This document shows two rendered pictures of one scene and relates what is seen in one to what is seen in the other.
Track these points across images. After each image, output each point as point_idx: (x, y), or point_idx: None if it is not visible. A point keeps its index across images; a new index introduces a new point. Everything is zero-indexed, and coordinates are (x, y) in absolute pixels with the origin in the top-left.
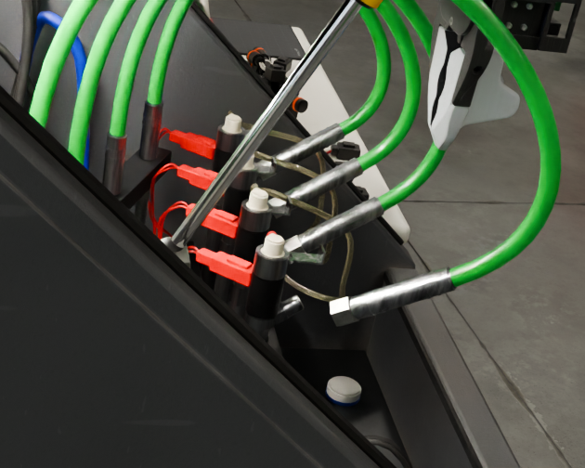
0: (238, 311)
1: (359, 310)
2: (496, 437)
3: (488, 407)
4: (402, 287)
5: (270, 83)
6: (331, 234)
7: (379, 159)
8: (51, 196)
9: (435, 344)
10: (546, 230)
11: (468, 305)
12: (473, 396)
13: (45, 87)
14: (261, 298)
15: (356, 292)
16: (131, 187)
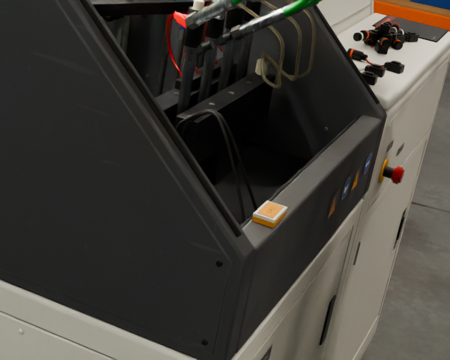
0: (205, 65)
1: (195, 16)
2: (325, 169)
3: (341, 163)
4: (213, 3)
5: (379, 33)
6: (255, 24)
7: (310, 1)
8: None
9: (343, 138)
10: None
11: None
12: (336, 156)
13: None
14: (187, 33)
15: (343, 128)
16: (185, 1)
